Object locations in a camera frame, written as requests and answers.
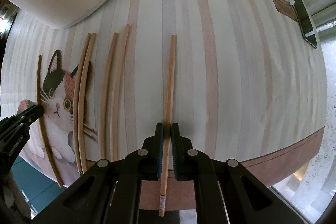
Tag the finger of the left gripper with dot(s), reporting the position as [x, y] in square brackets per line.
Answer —
[26, 118]

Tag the brown card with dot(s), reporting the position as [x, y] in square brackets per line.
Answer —
[285, 8]

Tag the black smartphone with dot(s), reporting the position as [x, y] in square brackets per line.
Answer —
[305, 24]

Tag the striped cat table mat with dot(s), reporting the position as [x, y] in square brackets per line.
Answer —
[246, 82]

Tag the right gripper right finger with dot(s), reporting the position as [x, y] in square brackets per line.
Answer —
[181, 159]

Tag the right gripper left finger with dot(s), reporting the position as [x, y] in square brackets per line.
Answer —
[153, 158]

